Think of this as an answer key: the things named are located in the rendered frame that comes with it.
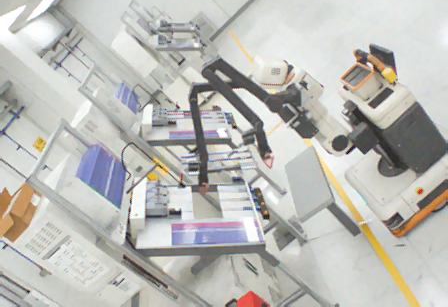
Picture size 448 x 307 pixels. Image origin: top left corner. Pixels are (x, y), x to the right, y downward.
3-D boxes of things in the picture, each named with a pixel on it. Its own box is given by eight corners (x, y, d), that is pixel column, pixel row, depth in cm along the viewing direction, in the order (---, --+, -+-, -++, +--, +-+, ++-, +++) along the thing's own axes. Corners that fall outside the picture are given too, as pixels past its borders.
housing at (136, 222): (148, 195, 303) (147, 176, 296) (145, 238, 260) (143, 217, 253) (136, 195, 302) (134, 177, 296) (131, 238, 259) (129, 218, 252)
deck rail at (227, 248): (264, 250, 248) (265, 241, 245) (265, 252, 246) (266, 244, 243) (136, 255, 244) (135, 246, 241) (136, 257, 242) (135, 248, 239)
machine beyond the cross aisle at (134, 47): (228, 64, 777) (149, -15, 706) (234, 77, 705) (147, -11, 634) (173, 116, 816) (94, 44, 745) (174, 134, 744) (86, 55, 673)
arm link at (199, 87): (187, 85, 256) (185, 80, 265) (189, 107, 262) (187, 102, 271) (263, 77, 259) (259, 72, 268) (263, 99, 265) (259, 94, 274)
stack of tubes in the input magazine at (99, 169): (127, 166, 290) (95, 140, 280) (120, 209, 245) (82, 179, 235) (114, 179, 294) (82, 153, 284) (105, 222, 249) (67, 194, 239)
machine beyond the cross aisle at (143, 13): (220, 46, 905) (152, -22, 833) (224, 55, 832) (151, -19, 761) (173, 91, 944) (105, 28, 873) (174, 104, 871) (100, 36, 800)
